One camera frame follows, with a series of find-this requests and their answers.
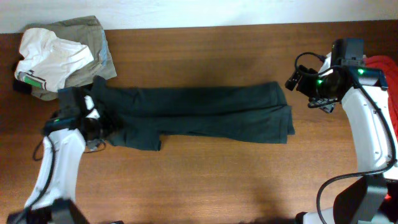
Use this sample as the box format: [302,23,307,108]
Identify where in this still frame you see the dark green t-shirt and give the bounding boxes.
[90,77,295,151]

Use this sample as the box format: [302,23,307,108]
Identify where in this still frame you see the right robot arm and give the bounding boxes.
[285,38,397,224]

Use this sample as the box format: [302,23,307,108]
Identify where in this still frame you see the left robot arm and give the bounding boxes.
[7,87,105,223]

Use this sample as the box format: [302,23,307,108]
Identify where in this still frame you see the black folded garment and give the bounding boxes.
[12,79,33,95]

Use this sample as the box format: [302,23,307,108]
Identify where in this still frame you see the white folded shirt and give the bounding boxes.
[14,28,94,92]

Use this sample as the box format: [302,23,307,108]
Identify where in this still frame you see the red t-shirt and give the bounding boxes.
[364,55,398,136]

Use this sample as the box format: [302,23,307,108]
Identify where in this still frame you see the khaki folded garment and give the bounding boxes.
[26,16,117,87]

